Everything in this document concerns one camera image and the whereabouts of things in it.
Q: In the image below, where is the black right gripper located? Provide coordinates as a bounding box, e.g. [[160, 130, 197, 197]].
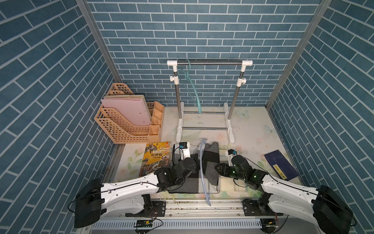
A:
[[213, 162, 245, 181]]

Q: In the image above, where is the black white checkered scarf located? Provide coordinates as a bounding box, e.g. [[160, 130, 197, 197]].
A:
[[170, 142, 220, 194]]

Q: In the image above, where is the light blue clothes hanger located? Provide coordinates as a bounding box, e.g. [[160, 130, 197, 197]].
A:
[[198, 138, 211, 206]]

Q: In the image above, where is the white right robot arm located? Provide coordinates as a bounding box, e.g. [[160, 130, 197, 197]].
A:
[[215, 155, 357, 234]]

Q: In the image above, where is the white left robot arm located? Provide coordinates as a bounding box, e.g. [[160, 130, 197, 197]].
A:
[[72, 154, 202, 229]]

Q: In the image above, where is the pastel plaid scarf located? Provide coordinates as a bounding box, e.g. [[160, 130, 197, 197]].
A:
[[156, 177, 262, 199]]

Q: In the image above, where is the green clothes hanger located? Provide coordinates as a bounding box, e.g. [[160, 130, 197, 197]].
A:
[[179, 59, 202, 113]]

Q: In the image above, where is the yellow comic book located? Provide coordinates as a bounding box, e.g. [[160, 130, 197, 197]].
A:
[[139, 141, 172, 177]]

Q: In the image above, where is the dark blue notebook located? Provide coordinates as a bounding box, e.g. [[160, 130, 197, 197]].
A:
[[265, 150, 299, 181]]

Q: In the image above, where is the pink pressure file folder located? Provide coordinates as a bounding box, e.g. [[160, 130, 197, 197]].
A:
[[101, 98, 152, 126]]

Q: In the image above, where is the orange plastic file organizer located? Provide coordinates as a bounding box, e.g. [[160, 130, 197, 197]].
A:
[[94, 83, 164, 144]]

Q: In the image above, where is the white steel clothes rack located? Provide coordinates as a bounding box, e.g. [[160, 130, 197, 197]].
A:
[[166, 58, 254, 143]]

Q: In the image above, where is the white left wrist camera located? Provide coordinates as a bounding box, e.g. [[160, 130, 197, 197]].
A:
[[179, 142, 191, 160]]

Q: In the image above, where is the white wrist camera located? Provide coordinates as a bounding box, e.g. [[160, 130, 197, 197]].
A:
[[179, 142, 191, 160], [225, 149, 237, 166]]

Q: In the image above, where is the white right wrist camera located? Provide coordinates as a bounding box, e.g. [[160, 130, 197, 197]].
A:
[[225, 149, 237, 166]]

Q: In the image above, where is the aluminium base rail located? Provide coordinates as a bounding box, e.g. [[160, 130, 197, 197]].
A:
[[82, 199, 282, 234]]

